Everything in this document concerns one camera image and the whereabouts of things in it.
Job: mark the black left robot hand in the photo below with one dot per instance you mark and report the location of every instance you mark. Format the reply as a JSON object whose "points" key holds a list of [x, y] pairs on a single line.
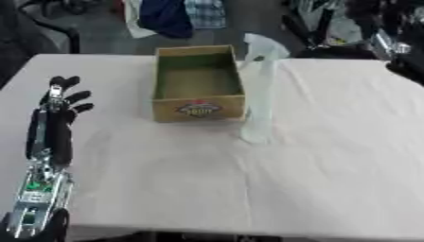
{"points": [[59, 138]]}

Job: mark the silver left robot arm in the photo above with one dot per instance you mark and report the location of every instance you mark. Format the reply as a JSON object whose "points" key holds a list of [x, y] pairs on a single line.
{"points": [[38, 195]]}

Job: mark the tan cardboard box green inside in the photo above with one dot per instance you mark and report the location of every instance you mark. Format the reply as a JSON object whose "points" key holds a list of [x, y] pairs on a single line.
{"points": [[199, 107]]}

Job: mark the translucent white spray bottle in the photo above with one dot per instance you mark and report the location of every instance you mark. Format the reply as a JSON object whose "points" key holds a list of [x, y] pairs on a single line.
{"points": [[259, 104]]}

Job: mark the black chair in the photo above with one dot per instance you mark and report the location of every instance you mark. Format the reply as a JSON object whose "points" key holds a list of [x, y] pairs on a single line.
{"points": [[33, 34]]}

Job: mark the white cloth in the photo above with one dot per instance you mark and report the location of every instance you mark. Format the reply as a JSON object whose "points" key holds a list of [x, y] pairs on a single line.
{"points": [[135, 23]]}

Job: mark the dark blue garment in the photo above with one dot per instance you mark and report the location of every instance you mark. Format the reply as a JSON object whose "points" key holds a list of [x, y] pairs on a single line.
{"points": [[165, 17]]}

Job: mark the blue checked garment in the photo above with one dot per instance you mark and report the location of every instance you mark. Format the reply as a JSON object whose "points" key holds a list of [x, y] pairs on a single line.
{"points": [[205, 12]]}

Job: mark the black tripod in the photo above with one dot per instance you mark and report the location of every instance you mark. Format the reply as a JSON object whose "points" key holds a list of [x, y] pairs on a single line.
{"points": [[315, 28]]}

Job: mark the white plastic bag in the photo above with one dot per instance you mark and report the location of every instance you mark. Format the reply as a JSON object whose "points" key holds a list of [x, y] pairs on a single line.
{"points": [[343, 30]]}

